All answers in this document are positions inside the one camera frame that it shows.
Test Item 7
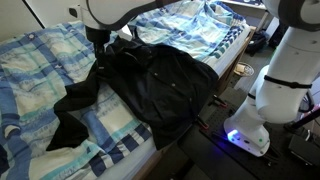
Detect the black box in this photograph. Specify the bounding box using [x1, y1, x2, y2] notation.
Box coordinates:
[287, 133, 320, 167]

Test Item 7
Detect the black bag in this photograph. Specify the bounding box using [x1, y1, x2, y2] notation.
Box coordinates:
[245, 29, 268, 56]

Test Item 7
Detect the blue plaid bed cover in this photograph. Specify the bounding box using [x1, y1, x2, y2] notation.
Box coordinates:
[0, 0, 252, 180]

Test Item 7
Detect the red clamp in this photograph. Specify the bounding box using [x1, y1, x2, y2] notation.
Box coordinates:
[211, 95, 229, 109]
[195, 117, 210, 131]

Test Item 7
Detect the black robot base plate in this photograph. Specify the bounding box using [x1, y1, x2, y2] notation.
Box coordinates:
[177, 85, 320, 180]

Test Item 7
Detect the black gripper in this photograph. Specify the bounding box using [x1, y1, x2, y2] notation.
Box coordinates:
[84, 25, 112, 60]

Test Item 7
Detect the black button shirt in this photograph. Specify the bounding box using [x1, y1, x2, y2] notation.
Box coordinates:
[45, 33, 220, 152]

